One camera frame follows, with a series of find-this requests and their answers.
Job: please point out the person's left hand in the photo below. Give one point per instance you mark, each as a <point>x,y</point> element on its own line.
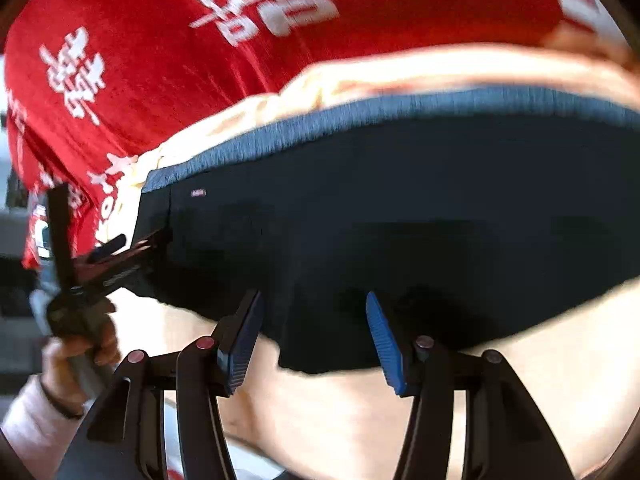
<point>67,365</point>

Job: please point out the red printed cloth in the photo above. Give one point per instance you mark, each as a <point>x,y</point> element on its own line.
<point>225,50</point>

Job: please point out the black pants with grey waistband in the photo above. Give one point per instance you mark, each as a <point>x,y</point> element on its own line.
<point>350,220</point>

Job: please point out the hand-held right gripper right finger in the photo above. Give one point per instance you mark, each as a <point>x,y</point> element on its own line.
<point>386,345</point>

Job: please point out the person's left forearm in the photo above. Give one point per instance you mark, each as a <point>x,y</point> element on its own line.
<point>35,425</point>

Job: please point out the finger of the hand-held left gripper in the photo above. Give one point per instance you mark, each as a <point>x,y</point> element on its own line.
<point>112,249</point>
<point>120,275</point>

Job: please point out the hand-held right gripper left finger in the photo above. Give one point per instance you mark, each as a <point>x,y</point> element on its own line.
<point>244,345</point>

